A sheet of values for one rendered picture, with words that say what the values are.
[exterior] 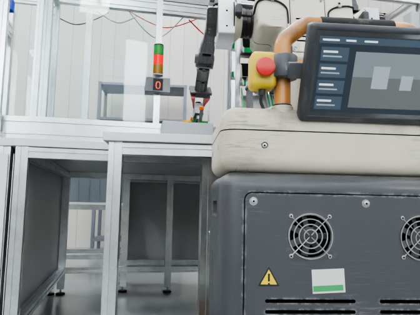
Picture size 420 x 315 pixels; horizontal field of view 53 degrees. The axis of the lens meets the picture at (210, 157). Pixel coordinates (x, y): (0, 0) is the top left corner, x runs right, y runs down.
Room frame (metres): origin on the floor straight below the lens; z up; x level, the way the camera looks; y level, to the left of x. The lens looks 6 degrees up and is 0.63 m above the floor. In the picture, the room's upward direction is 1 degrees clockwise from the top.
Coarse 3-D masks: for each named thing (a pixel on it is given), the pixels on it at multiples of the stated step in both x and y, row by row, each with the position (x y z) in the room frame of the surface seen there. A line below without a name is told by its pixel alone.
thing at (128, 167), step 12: (12, 144) 1.57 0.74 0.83; (24, 144) 1.58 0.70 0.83; (36, 144) 1.59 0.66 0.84; (48, 144) 1.60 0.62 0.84; (60, 144) 1.61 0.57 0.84; (72, 144) 1.62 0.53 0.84; (84, 144) 1.62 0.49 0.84; (96, 144) 1.63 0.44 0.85; (72, 168) 2.65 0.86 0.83; (84, 168) 2.63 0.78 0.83; (96, 168) 2.61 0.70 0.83; (132, 168) 2.55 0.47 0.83; (144, 168) 2.53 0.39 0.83; (156, 168) 2.51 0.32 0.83; (168, 168) 2.50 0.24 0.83; (180, 168) 2.48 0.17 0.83; (192, 168) 2.46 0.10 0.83
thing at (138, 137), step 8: (104, 136) 1.39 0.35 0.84; (112, 136) 1.39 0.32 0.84; (120, 136) 1.39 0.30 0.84; (128, 136) 1.40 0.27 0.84; (136, 136) 1.40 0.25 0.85; (144, 136) 1.40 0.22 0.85; (152, 136) 1.40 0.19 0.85; (160, 136) 1.40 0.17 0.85; (168, 136) 1.41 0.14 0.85; (176, 136) 1.41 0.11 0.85; (184, 136) 1.41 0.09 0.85; (192, 136) 1.41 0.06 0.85; (200, 136) 1.41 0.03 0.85; (208, 136) 1.42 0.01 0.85; (200, 144) 1.45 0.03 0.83; (208, 144) 1.45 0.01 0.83
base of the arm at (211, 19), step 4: (208, 8) 1.20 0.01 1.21; (212, 8) 1.21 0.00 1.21; (216, 8) 1.21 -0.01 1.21; (244, 8) 1.22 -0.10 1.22; (208, 12) 1.21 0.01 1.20; (212, 12) 1.21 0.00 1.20; (216, 12) 1.21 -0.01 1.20; (208, 16) 1.22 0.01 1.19; (212, 16) 1.22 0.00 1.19; (216, 16) 1.22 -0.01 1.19; (208, 20) 1.23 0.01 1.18; (212, 20) 1.23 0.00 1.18; (216, 20) 1.23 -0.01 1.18; (208, 24) 1.23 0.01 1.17; (212, 24) 1.23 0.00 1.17; (216, 24) 1.23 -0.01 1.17; (208, 28) 1.24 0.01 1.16; (212, 28) 1.24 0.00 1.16; (208, 32) 1.25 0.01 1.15; (212, 32) 1.25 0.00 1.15
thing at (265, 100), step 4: (244, 96) 2.12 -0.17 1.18; (256, 96) 2.12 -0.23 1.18; (264, 96) 2.13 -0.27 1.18; (268, 96) 2.05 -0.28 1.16; (244, 100) 2.09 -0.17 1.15; (256, 100) 2.10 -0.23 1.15; (264, 100) 2.10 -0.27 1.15; (268, 100) 2.02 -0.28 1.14; (244, 104) 2.06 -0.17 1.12; (256, 104) 2.07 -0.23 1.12; (264, 104) 2.07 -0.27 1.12; (268, 104) 2.02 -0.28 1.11; (260, 108) 2.04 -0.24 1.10
